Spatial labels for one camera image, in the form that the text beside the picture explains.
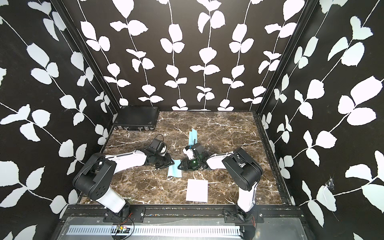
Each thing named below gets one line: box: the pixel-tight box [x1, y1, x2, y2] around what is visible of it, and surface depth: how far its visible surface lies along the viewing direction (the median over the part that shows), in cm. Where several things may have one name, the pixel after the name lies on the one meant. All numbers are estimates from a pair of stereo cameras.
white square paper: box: [186, 179, 209, 203], surface depth 84 cm
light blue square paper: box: [188, 128, 198, 146], surface depth 106 cm
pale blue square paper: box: [167, 158, 182, 178], surface depth 89 cm
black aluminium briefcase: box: [113, 105, 160, 131], surface depth 117 cm
